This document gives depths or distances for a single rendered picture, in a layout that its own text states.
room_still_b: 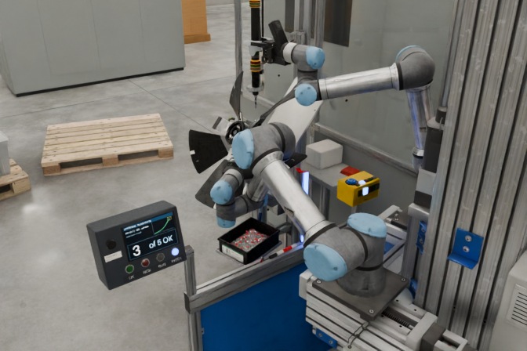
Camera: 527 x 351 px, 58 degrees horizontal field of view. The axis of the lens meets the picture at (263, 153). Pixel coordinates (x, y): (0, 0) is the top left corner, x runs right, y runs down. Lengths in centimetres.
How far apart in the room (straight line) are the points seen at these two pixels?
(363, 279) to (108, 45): 644
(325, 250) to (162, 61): 676
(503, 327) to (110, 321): 218
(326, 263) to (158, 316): 181
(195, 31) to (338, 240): 915
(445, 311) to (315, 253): 50
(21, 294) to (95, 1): 486
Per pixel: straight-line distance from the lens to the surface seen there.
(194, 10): 1022
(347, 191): 206
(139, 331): 295
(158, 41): 780
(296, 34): 254
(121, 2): 752
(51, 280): 348
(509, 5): 127
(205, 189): 216
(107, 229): 148
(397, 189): 255
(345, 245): 137
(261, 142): 147
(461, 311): 162
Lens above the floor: 204
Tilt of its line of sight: 25 degrees down
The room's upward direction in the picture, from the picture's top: straight up
